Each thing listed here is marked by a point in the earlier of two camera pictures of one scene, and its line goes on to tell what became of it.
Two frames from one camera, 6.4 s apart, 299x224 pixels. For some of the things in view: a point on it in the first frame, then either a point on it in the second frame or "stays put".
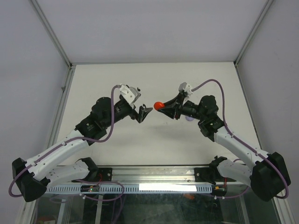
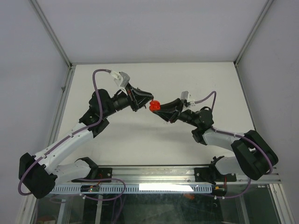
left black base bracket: (104, 174) stays put
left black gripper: (143, 112) -> (138, 98)
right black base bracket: (204, 174) stays put
